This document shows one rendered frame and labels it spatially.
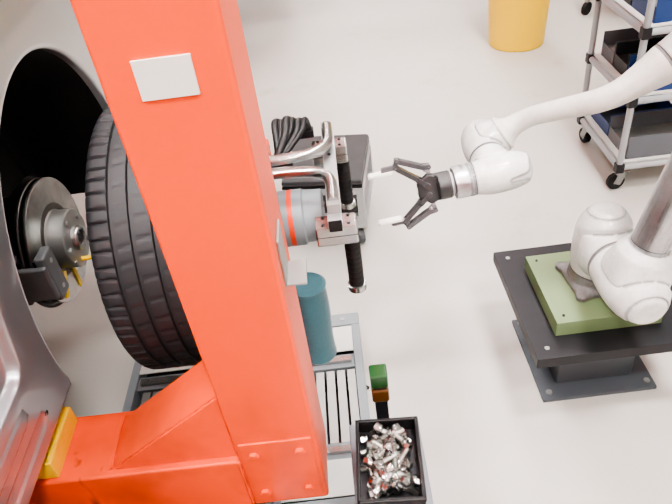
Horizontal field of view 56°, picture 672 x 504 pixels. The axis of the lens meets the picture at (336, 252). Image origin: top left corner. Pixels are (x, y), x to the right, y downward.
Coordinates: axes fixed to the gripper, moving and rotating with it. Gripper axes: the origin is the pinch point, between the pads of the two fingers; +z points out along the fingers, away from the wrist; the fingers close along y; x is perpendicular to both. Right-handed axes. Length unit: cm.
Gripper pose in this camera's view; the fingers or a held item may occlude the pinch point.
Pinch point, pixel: (377, 199)
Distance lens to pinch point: 171.6
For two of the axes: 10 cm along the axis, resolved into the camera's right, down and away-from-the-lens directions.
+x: 0.2, 4.2, -9.1
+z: -9.8, 2.1, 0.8
